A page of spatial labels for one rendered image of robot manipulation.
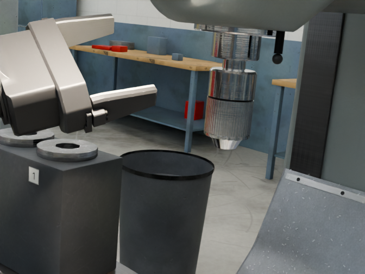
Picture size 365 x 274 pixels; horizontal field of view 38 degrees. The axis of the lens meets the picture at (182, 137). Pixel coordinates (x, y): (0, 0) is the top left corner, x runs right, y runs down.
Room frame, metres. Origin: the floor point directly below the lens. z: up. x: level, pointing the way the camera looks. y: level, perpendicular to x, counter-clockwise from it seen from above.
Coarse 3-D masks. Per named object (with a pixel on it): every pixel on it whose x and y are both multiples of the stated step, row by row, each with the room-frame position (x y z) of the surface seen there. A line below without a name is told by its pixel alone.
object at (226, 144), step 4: (212, 140) 0.52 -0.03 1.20; (216, 140) 0.52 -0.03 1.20; (220, 140) 0.51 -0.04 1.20; (224, 140) 0.51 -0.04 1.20; (228, 140) 0.51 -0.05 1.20; (216, 144) 0.52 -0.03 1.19; (220, 144) 0.52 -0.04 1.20; (224, 144) 0.51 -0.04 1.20; (228, 144) 0.51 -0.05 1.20; (232, 144) 0.51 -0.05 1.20; (236, 144) 0.52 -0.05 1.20; (224, 148) 0.52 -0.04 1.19; (228, 148) 0.52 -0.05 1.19; (232, 148) 0.52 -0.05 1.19
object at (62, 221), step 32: (0, 160) 0.77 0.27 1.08; (32, 160) 0.72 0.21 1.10; (64, 160) 0.72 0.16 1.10; (96, 160) 0.75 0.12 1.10; (0, 192) 0.77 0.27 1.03; (32, 192) 0.72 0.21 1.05; (64, 192) 0.69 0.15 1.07; (96, 192) 0.74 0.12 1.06; (0, 224) 0.77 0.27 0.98; (32, 224) 0.72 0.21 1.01; (64, 224) 0.69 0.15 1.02; (96, 224) 0.74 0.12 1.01; (0, 256) 0.77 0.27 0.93; (32, 256) 0.72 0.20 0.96; (64, 256) 0.69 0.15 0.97; (96, 256) 0.74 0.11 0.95
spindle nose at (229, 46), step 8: (216, 40) 0.51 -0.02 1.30; (224, 40) 0.51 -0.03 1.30; (232, 40) 0.50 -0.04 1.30; (240, 40) 0.50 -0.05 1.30; (248, 40) 0.51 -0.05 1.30; (256, 40) 0.51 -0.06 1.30; (216, 48) 0.51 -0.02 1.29; (224, 48) 0.51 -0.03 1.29; (232, 48) 0.50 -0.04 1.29; (240, 48) 0.50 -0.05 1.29; (248, 48) 0.51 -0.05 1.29; (256, 48) 0.51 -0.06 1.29; (216, 56) 0.51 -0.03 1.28; (224, 56) 0.51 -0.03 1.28; (232, 56) 0.50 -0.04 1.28; (240, 56) 0.50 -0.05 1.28; (248, 56) 0.51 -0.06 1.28; (256, 56) 0.51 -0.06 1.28
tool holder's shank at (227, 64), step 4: (224, 60) 0.52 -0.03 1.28; (228, 60) 0.52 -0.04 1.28; (232, 60) 0.52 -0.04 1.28; (236, 60) 0.52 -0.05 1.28; (240, 60) 0.51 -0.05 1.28; (224, 64) 0.52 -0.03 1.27; (228, 64) 0.52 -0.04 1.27; (232, 64) 0.52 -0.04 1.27; (236, 64) 0.52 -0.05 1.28; (240, 64) 0.52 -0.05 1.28; (244, 64) 0.52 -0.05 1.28; (224, 68) 0.52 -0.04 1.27; (228, 68) 0.52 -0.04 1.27; (232, 68) 0.52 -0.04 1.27; (236, 68) 0.52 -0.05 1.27; (240, 68) 0.52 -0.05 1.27; (244, 68) 0.52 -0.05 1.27
